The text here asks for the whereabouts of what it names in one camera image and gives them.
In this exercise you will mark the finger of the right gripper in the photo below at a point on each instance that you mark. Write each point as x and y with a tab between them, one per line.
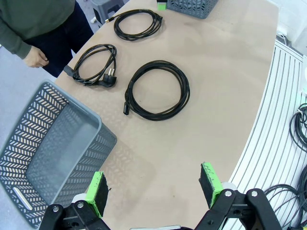
161	6

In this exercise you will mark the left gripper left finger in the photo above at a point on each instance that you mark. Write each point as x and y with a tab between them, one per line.
96	191

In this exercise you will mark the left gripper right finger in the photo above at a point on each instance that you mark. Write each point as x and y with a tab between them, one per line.
213	182

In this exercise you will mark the person's right forearm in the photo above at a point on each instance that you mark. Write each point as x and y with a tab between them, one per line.
14	43

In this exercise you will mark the person's right hand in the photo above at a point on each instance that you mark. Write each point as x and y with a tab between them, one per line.
36	57

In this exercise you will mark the grey perforated plastic basket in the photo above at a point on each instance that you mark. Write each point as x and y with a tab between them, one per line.
192	8
100	148

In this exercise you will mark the grey plastic stool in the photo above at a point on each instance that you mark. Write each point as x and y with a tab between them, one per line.
103	14

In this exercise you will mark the person in green sweater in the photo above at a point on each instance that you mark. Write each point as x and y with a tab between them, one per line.
36	12

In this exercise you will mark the aluminium table frame rail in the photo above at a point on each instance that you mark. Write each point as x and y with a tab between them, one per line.
275	119

